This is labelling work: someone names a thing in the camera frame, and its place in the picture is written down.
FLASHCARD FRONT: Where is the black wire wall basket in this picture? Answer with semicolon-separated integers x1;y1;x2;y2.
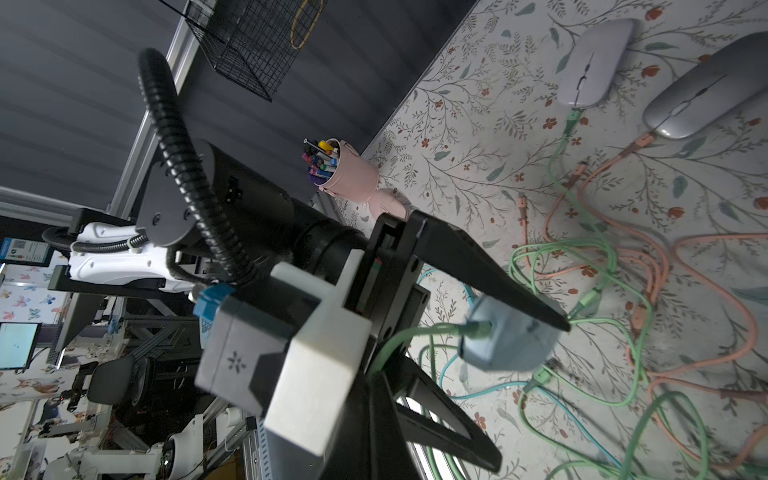
171;0;327;101

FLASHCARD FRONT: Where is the white wireless mouse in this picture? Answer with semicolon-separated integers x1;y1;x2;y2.
556;19;637;109

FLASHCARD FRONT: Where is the green charging cable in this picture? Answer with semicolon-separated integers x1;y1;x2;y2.
365;107;715;480

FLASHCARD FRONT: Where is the pink wireless mouse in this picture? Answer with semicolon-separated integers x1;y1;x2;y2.
367;189;409;220

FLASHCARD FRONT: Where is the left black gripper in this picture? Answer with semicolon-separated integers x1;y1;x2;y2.
346;211;570;473

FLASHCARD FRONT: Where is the silver grey wireless mouse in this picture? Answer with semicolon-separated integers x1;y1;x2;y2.
643;32;767;140

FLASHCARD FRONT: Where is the blue-grey charger plug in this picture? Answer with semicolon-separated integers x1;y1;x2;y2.
459;295;563;372

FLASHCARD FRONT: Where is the pink pen cup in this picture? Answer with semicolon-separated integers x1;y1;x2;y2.
303;138;379;204

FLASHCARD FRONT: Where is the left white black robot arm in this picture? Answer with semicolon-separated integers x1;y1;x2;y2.
45;49;569;479

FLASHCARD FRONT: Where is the pink charging cable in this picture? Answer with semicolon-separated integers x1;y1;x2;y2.
515;133;768;475

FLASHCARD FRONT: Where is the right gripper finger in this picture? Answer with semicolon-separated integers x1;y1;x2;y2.
320;368;420;479

